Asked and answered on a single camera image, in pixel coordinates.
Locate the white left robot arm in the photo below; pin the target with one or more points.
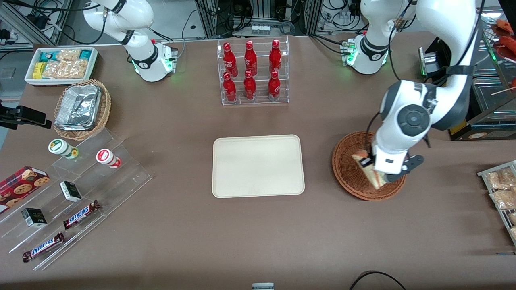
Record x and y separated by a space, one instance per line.
443 24

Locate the teal snack packet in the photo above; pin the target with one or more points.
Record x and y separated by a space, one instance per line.
85 54
47 55

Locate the red lid white cup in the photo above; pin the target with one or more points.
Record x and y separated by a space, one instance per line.
107 157

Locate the clear cracker packet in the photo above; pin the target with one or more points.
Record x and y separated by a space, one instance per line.
513 233
66 69
512 218
500 179
68 54
504 198

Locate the cream plastic tray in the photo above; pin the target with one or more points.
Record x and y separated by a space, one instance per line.
258 166

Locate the clear acrylic stepped stand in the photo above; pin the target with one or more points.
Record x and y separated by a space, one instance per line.
117 183

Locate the clear acrylic bottle rack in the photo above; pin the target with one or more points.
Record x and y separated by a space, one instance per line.
260 96

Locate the oval light wicker basket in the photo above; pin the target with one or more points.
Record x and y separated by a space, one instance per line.
105 108

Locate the Snickers bar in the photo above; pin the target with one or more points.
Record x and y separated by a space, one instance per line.
80 214
43 247

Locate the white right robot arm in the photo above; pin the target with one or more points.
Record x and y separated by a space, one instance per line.
143 60

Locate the small grey box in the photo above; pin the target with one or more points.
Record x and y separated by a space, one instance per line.
263 286

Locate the yellow snack packet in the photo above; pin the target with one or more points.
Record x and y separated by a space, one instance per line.
38 70

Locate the black glass food warmer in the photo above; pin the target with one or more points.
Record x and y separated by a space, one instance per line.
489 121

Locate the red cola bottle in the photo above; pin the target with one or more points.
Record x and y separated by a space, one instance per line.
250 88
274 88
275 58
229 60
250 60
229 89

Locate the black clamp device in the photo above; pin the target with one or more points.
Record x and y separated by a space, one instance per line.
24 114

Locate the white connector block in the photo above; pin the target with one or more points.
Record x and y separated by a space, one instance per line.
261 29

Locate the white snack bin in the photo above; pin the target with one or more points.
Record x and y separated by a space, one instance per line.
93 64

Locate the red cookie box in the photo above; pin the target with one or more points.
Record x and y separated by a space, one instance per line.
20 187

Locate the aluminium foil container stack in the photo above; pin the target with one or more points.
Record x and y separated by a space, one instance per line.
78 106

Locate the aluminium frame rack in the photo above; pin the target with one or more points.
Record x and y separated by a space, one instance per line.
310 16

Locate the triangular sandwich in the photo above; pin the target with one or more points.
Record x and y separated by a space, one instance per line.
377 181

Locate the green lid white cup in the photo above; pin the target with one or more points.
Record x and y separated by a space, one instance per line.
60 148

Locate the small black box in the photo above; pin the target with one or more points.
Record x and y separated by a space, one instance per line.
34 217
70 191

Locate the round brown wicker basket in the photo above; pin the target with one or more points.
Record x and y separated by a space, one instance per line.
348 169

